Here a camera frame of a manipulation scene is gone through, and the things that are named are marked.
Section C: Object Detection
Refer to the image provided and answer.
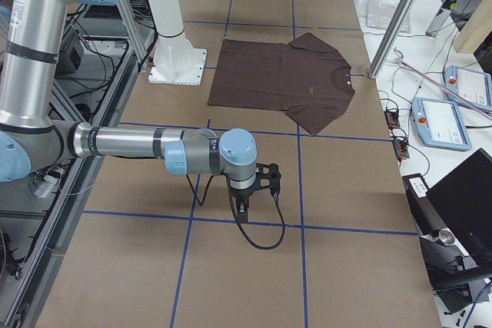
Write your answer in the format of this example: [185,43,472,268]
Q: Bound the orange black connector hub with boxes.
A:
[384,109,401,129]
[392,137,410,161]

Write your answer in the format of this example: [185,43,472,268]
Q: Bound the brown t-shirt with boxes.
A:
[208,32,355,135]

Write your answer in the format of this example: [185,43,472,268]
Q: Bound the black monitor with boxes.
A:
[427,148,491,265]

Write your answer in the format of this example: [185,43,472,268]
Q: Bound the white pedestal column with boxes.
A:
[148,0,207,86]

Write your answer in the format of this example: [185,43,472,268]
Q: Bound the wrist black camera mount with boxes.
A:
[253,163,281,197]

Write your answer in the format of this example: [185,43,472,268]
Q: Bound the black box white label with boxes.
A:
[402,174,447,235]

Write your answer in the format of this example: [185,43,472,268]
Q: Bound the near blue teach pendant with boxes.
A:
[411,98,472,151]

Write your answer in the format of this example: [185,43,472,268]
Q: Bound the aluminium frame post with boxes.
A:
[368,0,415,79]

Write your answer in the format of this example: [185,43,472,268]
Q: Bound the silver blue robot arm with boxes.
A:
[1,0,259,223]

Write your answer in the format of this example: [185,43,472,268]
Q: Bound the silver metal cup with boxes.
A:
[430,229,456,247]

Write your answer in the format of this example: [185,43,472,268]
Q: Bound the far blue teach pendant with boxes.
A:
[444,65,491,112]

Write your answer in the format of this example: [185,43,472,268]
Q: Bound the blue teach pendant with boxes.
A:
[411,98,472,151]
[444,65,491,112]

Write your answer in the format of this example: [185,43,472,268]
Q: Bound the plastic bagged cardboard sheet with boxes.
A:
[366,0,398,30]

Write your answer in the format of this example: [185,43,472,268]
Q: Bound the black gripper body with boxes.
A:
[229,185,256,216]

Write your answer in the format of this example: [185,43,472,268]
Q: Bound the silver reacher grabber tool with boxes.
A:
[394,48,491,121]

